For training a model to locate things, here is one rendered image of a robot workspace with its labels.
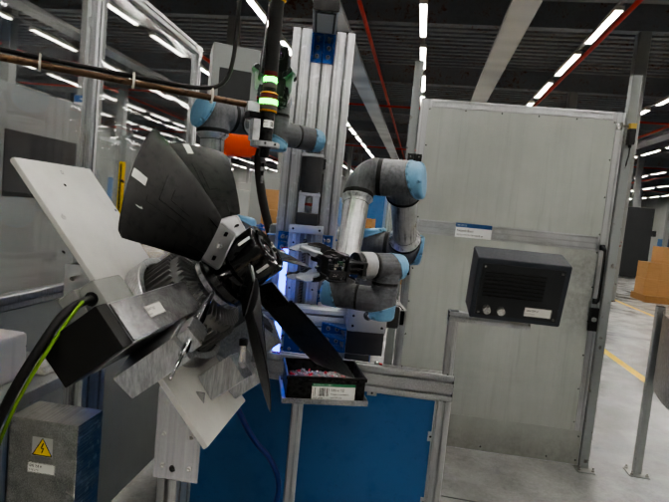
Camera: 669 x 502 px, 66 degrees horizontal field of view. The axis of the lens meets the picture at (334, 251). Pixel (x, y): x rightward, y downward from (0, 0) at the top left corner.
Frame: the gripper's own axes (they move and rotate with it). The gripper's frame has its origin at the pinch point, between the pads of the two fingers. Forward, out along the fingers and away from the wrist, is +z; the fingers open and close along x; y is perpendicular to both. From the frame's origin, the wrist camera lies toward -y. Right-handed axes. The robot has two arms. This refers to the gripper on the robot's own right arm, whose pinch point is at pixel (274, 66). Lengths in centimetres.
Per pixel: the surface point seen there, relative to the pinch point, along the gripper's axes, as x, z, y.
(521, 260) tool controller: -73, -9, 43
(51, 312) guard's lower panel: 65, -31, 74
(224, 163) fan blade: 10.3, -0.4, 25.3
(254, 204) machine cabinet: 104, -1076, 36
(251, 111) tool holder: 3.3, 11.7, 13.6
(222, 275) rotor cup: 5, 22, 51
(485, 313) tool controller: -66, -12, 60
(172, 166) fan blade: 14.3, 34.4, 29.2
